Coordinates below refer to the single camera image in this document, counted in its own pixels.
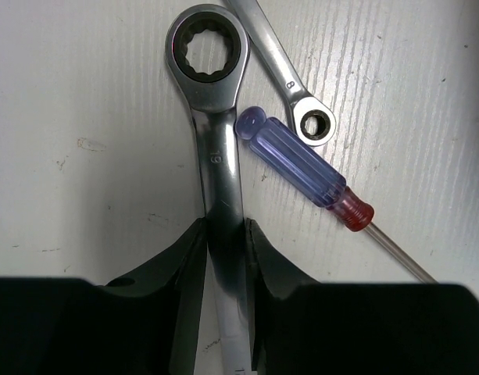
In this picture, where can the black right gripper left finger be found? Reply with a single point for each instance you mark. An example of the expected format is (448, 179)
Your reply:
(143, 322)

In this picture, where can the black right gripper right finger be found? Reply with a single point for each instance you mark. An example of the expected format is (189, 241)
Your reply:
(303, 326)

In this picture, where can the blue red screwdriver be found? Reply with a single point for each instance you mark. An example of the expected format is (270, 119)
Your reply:
(319, 181)

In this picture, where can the small ratchet wrench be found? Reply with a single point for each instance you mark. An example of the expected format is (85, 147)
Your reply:
(308, 117)

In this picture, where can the large ratchet wrench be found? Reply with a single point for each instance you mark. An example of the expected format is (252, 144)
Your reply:
(212, 101)

